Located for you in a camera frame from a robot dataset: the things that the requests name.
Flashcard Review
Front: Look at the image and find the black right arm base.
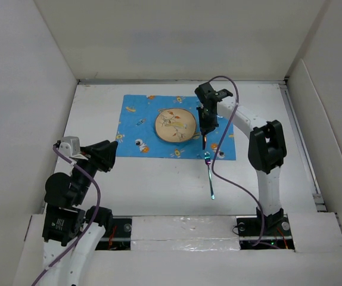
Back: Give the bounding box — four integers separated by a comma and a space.
232, 207, 295, 250

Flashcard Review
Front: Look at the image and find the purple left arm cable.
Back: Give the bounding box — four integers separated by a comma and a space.
30, 144, 102, 286

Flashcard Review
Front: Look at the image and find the beige bird-pattern plate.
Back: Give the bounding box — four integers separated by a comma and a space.
154, 108, 197, 143

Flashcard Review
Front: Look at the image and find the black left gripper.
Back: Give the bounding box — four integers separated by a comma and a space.
71, 138, 117, 203

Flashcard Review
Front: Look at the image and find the iridescent fork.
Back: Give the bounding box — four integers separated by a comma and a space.
204, 151, 215, 200

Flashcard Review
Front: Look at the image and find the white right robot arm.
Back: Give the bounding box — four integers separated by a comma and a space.
195, 82, 287, 235

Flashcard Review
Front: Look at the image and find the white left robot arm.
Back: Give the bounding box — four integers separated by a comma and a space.
33, 136, 118, 285

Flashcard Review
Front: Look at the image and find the blue space-print cloth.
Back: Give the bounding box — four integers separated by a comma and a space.
116, 95, 237, 160

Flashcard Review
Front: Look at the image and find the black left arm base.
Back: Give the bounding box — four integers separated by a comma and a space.
96, 216, 132, 251

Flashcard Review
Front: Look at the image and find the iridescent knife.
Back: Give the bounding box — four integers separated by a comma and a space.
202, 132, 207, 150

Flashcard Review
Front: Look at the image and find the aluminium rail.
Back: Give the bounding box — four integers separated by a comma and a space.
279, 82, 328, 213

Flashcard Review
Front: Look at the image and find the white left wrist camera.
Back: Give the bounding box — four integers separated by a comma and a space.
54, 136, 81, 158

